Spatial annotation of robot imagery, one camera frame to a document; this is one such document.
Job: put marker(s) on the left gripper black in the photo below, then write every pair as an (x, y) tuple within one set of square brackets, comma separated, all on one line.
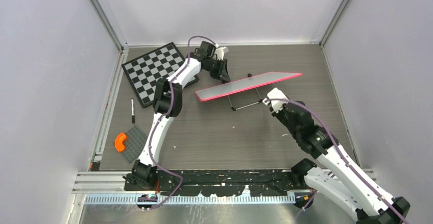
[(222, 73)]

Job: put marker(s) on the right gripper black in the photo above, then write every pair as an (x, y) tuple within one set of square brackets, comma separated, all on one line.
[(278, 115)]

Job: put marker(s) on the whiteboard with pink frame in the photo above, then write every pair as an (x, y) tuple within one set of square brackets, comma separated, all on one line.
[(222, 89)]

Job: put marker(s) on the black white marker pen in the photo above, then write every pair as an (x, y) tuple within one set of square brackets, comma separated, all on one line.
[(132, 111)]

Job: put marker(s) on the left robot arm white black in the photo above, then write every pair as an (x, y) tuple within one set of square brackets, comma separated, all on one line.
[(167, 105)]

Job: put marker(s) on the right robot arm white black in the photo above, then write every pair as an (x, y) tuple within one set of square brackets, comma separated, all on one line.
[(352, 189)]

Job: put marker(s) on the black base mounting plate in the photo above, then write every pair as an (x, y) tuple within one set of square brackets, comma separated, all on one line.
[(259, 182)]

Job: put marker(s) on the grey studded baseplate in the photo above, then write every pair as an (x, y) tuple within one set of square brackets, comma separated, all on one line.
[(134, 144)]

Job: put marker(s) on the orange curved brick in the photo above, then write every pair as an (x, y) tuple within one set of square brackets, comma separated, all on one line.
[(119, 142)]

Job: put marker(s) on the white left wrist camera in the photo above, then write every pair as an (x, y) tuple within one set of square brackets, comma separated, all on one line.
[(220, 52)]

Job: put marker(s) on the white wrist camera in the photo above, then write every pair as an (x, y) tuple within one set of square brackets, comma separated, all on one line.
[(220, 52), (275, 99)]

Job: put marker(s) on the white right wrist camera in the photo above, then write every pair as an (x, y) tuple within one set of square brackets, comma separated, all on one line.
[(275, 99)]

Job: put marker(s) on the black wire whiteboard stand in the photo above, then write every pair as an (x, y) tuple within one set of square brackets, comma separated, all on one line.
[(245, 104)]

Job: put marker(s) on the aluminium frame rail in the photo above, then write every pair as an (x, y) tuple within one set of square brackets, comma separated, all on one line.
[(107, 187)]

